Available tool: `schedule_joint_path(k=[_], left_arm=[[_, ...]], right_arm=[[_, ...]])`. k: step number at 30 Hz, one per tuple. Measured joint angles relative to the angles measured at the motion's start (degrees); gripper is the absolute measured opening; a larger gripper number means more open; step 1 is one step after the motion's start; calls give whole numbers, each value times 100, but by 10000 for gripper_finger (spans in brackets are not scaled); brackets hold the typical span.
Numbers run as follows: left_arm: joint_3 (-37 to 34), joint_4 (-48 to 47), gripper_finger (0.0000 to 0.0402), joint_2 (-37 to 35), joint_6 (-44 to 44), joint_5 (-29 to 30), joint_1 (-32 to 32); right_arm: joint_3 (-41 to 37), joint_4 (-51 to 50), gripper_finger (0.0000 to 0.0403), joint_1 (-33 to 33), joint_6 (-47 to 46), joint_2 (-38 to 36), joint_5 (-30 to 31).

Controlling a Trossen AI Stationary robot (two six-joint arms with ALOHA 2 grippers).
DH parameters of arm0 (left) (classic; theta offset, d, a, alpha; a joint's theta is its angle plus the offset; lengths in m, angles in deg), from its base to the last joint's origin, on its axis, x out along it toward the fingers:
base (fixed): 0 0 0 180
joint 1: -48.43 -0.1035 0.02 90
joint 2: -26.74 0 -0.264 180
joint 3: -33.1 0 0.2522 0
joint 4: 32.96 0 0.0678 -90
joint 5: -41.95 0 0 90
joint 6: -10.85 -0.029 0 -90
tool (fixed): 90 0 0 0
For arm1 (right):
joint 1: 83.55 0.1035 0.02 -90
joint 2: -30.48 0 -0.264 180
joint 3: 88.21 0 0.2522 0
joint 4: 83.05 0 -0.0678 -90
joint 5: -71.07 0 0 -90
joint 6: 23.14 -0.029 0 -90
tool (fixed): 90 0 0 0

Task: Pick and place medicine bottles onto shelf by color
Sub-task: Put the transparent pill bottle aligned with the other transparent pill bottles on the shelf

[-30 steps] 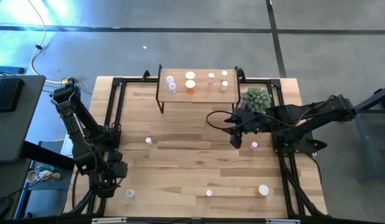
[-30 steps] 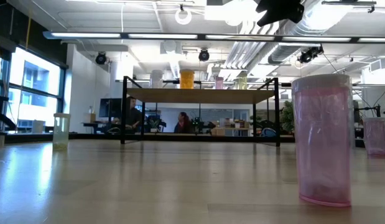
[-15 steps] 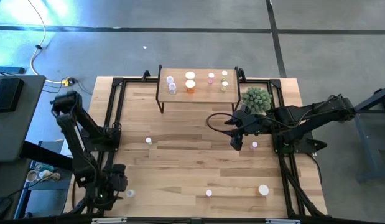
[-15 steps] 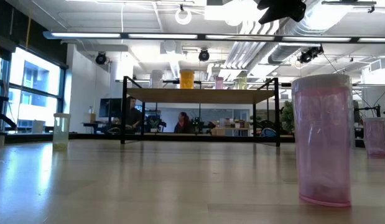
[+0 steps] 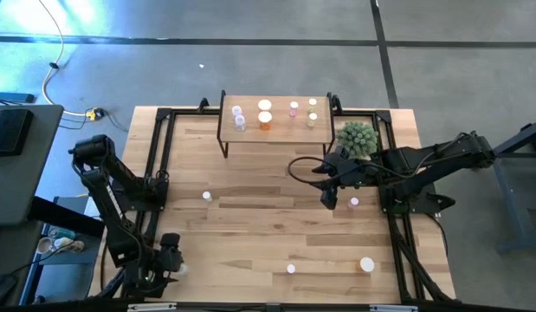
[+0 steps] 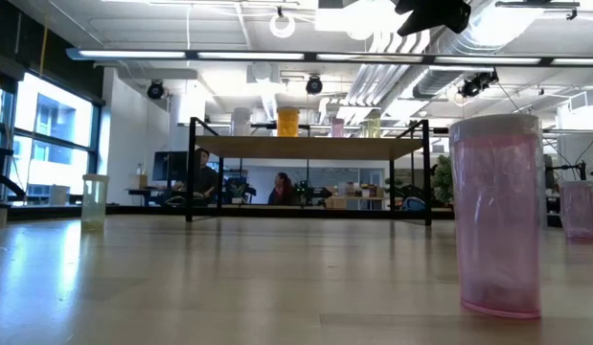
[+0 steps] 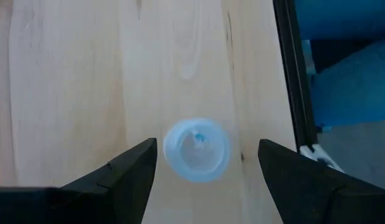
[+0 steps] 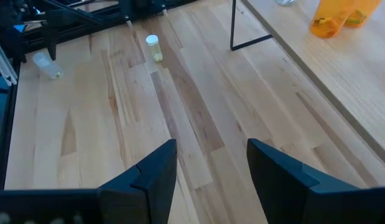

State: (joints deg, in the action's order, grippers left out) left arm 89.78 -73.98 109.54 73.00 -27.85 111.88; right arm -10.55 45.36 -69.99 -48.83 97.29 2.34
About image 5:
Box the grey desk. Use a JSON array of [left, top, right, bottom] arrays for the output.
[[0, 103, 65, 227]]

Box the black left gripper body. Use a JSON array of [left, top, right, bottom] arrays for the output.
[[125, 233, 183, 299]]

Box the grey-blue storage cart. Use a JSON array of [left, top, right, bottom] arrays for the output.
[[23, 184, 108, 304]]

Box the wooden shelf with black legs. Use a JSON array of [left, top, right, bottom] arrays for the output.
[[216, 89, 338, 160]]

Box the silver aluminium bracket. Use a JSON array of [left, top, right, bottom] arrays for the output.
[[369, 304, 420, 312], [127, 302, 178, 312]]

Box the green potted plant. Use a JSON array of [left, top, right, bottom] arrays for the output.
[[335, 120, 380, 159]]

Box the blue-grey metal cart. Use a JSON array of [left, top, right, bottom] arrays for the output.
[[469, 117, 536, 255]]

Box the dark blue flat bar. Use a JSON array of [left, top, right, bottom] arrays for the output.
[[0, 91, 36, 104]]

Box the beige cloth bundle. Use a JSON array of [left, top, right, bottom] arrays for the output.
[[50, 237, 86, 255]]

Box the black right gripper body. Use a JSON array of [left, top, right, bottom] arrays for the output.
[[320, 146, 379, 211]]

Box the black desk beam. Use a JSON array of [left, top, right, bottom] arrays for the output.
[[28, 195, 107, 238]]

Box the black rectangular desk device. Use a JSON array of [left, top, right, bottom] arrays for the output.
[[0, 107, 36, 158]]

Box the beige tape roll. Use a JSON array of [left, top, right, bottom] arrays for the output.
[[36, 237, 55, 256]]

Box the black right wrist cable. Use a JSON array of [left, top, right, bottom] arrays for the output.
[[287, 155, 384, 185]]

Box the white floor cable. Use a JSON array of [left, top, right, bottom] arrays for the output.
[[36, 0, 90, 118]]

